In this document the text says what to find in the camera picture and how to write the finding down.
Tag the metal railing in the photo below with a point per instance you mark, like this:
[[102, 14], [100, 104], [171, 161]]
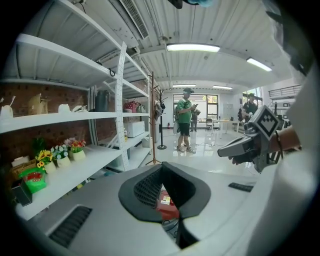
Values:
[[285, 91]]

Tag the beige handbag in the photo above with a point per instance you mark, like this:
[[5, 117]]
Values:
[[140, 108]]

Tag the black head-worn camera rig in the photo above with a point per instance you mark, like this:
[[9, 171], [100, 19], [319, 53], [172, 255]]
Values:
[[295, 42]]

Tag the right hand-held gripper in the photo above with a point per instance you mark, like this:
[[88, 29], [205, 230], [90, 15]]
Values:
[[266, 122]]

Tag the black flask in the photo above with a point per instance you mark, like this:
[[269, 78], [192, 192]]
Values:
[[102, 101]]

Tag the black box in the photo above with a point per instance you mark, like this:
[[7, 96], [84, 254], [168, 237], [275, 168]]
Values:
[[22, 193]]

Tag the sunflower pot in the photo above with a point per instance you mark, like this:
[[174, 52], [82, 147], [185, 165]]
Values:
[[47, 162]]

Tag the long ceiling light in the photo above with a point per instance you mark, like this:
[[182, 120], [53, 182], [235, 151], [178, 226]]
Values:
[[258, 64], [222, 87], [184, 85], [192, 47]]

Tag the white table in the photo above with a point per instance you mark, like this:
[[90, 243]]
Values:
[[225, 121]]

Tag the wooden coat rack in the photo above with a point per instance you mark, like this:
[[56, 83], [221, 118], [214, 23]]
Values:
[[153, 120]]

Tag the white metal shelving unit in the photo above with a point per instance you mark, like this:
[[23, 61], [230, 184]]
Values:
[[75, 117]]

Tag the large black-framed window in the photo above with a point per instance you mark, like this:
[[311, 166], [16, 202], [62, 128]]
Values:
[[211, 107]]

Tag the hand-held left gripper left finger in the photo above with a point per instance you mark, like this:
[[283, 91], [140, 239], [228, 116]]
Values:
[[140, 195]]

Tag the grey hanging bag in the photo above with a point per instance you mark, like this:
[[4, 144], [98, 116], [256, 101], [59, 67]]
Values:
[[158, 111]]

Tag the person's right hand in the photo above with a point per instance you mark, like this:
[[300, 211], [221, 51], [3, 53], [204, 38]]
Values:
[[241, 158]]

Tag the white air conditioner vent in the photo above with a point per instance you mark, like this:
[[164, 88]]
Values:
[[136, 17]]

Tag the red handbag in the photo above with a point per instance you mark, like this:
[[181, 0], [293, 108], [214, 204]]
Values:
[[129, 107]]

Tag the red vacuum cleaner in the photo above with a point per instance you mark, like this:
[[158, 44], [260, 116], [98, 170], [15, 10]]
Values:
[[167, 209]]

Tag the green and red packet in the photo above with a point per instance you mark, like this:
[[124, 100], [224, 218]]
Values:
[[33, 180]]

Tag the person's white shirt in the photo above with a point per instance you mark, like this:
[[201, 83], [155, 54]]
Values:
[[287, 200]]

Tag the brown cardboard box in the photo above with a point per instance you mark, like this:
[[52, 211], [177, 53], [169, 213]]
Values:
[[37, 105]]

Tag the black wrist band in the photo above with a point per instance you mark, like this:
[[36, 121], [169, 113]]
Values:
[[279, 145]]

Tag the person's right forearm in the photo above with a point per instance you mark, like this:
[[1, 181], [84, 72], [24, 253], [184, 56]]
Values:
[[290, 138]]

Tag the black chair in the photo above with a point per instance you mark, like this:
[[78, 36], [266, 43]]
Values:
[[208, 123]]

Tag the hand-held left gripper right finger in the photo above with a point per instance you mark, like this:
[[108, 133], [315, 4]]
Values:
[[187, 192]]

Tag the white moulded object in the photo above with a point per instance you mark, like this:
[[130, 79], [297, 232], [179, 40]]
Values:
[[64, 108]]

